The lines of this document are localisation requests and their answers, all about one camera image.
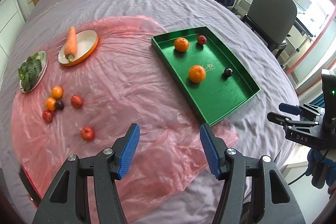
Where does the small orange mandarin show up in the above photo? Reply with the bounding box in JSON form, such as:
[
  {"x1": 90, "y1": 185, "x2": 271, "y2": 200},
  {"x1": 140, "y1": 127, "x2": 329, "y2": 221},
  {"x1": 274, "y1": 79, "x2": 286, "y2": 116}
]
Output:
[{"x1": 45, "y1": 97, "x2": 56, "y2": 111}]

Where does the right blue gloved hand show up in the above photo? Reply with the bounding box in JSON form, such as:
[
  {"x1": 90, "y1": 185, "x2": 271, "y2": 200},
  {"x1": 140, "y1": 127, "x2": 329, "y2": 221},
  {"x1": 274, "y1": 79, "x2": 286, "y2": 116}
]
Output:
[{"x1": 305, "y1": 149, "x2": 336, "y2": 186}]

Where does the orange rimmed white plate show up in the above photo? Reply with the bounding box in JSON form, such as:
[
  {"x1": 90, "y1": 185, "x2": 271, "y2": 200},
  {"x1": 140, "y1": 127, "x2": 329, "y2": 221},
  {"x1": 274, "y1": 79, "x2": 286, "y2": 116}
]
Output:
[{"x1": 58, "y1": 30, "x2": 98, "y2": 67}]

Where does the grey bed sheet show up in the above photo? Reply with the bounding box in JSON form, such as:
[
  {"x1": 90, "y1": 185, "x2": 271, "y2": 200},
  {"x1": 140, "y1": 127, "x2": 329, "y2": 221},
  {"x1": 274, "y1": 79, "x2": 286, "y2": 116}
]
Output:
[{"x1": 1, "y1": 0, "x2": 298, "y2": 223}]

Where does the orange mandarin far tray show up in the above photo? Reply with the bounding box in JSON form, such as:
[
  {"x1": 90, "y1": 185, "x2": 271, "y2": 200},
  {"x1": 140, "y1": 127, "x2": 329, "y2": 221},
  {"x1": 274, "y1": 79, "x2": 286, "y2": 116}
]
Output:
[{"x1": 174, "y1": 38, "x2": 190, "y2": 52}]

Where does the orange persimmon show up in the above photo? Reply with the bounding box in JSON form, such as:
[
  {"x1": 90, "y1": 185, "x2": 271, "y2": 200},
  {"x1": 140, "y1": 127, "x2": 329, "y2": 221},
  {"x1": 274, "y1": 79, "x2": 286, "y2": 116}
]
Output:
[{"x1": 51, "y1": 86, "x2": 63, "y2": 100}]

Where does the white wardrobe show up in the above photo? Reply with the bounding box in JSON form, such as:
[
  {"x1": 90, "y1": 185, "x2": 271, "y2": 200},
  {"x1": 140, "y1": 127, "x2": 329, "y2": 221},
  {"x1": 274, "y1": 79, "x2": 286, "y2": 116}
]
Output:
[{"x1": 0, "y1": 0, "x2": 25, "y2": 81}]

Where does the black cable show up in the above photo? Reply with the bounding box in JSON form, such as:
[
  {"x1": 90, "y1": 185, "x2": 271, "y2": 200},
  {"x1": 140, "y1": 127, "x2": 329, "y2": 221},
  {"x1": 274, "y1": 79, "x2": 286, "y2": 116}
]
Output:
[{"x1": 287, "y1": 148, "x2": 330, "y2": 186}]

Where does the orange mandarin tray middle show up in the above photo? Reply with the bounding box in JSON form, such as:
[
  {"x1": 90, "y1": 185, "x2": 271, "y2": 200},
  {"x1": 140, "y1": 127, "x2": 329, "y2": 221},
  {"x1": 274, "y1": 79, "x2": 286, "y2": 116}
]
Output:
[{"x1": 188, "y1": 65, "x2": 206, "y2": 84}]

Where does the orange carrot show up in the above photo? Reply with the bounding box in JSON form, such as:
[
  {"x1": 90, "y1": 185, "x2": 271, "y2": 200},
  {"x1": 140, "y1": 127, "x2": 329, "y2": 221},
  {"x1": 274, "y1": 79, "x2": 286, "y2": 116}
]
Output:
[{"x1": 64, "y1": 27, "x2": 77, "y2": 63}]

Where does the red apple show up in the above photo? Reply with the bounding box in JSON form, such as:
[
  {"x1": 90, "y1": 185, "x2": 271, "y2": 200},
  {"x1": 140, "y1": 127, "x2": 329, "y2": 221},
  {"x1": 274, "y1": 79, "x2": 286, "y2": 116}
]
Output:
[{"x1": 80, "y1": 127, "x2": 95, "y2": 141}]

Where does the pink plastic sheet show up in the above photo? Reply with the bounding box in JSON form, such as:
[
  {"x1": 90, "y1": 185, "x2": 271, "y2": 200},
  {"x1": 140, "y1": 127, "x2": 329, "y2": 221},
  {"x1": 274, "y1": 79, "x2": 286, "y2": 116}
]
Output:
[{"x1": 11, "y1": 15, "x2": 240, "y2": 223}]

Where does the patterned white plate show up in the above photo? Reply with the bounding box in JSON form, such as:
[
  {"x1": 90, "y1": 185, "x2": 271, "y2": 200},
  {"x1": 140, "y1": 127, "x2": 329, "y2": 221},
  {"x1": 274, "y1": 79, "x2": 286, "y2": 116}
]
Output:
[{"x1": 18, "y1": 51, "x2": 48, "y2": 93}]

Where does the grey office chair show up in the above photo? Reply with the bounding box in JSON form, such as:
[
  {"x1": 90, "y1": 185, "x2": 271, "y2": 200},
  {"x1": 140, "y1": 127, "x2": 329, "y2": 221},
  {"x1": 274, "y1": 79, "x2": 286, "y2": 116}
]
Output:
[{"x1": 241, "y1": 0, "x2": 296, "y2": 58}]

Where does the red plum tray far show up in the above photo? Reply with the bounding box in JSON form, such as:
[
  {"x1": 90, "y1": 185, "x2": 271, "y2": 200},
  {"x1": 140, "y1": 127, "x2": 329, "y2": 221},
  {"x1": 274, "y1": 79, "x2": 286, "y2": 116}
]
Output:
[{"x1": 197, "y1": 35, "x2": 207, "y2": 45}]

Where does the dark purple plum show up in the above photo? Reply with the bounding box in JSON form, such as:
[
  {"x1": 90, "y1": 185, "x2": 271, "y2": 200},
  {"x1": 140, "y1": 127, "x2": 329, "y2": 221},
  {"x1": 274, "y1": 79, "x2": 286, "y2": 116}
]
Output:
[{"x1": 55, "y1": 100, "x2": 64, "y2": 110}]

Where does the orange mandarin tray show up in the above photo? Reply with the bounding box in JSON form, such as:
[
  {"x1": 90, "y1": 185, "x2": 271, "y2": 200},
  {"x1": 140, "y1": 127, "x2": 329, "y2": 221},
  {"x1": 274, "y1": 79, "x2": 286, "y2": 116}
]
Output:
[
  {"x1": 174, "y1": 38, "x2": 190, "y2": 52},
  {"x1": 188, "y1": 65, "x2": 206, "y2": 84}
]

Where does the green leafy vegetable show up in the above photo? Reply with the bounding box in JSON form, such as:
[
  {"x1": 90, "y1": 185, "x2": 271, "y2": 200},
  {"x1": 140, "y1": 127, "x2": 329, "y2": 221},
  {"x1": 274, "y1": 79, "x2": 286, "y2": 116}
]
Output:
[{"x1": 18, "y1": 52, "x2": 42, "y2": 92}]

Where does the dark plum in tray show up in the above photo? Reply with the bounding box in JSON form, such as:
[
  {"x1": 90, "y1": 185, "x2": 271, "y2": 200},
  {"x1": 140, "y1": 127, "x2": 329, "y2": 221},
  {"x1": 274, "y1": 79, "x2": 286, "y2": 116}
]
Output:
[{"x1": 223, "y1": 68, "x2": 233, "y2": 79}]

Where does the green rectangular tray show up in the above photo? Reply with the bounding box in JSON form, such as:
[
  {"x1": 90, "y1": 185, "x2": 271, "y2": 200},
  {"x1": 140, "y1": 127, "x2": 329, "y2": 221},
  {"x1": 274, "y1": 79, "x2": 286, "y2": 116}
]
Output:
[{"x1": 151, "y1": 26, "x2": 260, "y2": 126}]

